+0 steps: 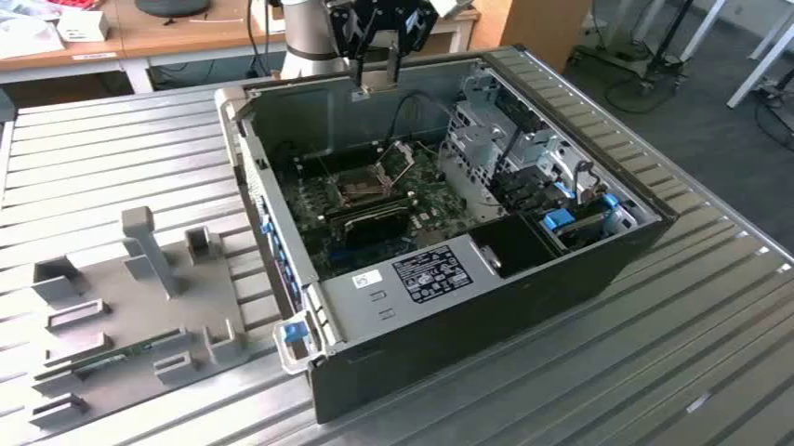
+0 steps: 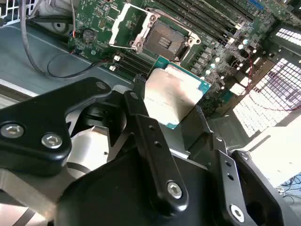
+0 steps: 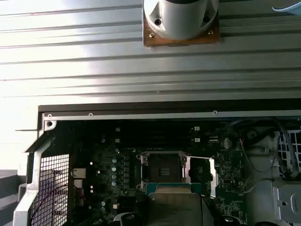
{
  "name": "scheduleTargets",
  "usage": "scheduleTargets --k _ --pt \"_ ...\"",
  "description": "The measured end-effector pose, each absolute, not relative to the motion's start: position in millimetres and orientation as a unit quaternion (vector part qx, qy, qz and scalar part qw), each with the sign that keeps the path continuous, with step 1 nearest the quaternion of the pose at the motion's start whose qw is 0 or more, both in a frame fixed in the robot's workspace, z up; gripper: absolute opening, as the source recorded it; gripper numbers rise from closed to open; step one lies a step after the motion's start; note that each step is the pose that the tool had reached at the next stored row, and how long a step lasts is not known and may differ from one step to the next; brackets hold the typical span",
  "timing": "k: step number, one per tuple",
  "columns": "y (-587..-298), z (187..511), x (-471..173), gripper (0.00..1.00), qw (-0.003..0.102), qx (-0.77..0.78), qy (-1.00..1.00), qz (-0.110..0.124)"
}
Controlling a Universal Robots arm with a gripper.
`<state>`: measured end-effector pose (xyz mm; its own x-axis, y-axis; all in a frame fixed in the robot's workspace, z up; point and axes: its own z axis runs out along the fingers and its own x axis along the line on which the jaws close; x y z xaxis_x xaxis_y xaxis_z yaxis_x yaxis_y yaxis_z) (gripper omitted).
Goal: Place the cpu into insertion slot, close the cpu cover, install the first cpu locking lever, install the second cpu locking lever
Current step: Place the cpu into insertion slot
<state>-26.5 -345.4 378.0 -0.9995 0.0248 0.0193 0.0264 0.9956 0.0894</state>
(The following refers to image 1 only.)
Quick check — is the wooden desk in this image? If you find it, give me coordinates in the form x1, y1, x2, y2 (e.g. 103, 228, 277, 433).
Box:
0, 0, 484, 97

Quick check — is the metal socket cover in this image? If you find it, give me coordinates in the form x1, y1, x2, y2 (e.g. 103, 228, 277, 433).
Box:
374, 140, 416, 180

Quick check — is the wooden cabinet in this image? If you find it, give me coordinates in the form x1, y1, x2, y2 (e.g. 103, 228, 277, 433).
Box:
500, 0, 594, 73

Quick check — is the silver metal drive cage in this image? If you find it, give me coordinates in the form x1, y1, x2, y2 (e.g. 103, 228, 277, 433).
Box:
438, 64, 564, 219

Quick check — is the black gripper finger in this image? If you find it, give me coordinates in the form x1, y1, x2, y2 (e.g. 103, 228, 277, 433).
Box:
330, 9, 377, 90
387, 3, 437, 90

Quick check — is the white table leg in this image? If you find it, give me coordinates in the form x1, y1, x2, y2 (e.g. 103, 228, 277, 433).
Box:
680, 0, 729, 64

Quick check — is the CPU socket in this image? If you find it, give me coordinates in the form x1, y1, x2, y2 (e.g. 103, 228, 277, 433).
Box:
327, 163, 398, 210

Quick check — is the CPU with silver top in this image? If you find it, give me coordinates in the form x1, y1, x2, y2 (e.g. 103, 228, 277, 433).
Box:
351, 83, 402, 101

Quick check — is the metal locking lever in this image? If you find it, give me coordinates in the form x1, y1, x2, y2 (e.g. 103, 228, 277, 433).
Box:
382, 157, 416, 199
313, 152, 337, 182

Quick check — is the white table frame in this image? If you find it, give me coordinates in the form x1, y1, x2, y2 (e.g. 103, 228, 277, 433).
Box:
724, 27, 794, 111

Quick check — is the grey cable bundle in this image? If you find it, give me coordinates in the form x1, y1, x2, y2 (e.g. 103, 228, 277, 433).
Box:
572, 160, 609, 205

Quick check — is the green RAM stick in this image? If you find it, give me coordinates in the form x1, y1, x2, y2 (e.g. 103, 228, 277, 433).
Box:
31, 330, 182, 381

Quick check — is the blue disk carrier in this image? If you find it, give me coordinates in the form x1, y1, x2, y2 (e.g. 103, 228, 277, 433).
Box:
538, 208, 578, 233

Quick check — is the green motherboard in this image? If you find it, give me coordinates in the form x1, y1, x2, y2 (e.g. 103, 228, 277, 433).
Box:
273, 138, 498, 280

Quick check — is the grey parts rack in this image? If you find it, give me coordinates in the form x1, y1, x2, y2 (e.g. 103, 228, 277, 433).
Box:
27, 205, 254, 431

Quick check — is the dark open PC case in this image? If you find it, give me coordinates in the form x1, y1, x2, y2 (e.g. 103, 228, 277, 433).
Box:
214, 44, 681, 425

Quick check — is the silver power supply unit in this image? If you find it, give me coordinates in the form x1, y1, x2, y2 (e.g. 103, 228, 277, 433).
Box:
309, 233, 505, 357

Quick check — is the white cardboard box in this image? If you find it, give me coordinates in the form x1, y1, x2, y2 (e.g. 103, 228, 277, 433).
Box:
55, 8, 113, 44

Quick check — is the hard disk drive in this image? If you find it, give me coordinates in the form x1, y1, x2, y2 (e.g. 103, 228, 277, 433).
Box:
545, 211, 638, 250

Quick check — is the black round object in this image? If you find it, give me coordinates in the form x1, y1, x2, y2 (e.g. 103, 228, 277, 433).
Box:
134, 0, 211, 18

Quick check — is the black wheeled stand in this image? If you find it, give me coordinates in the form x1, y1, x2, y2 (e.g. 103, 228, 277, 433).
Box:
632, 0, 696, 97

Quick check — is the dark wheeled base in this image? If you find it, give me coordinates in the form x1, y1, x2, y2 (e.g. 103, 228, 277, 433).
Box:
569, 44, 629, 67

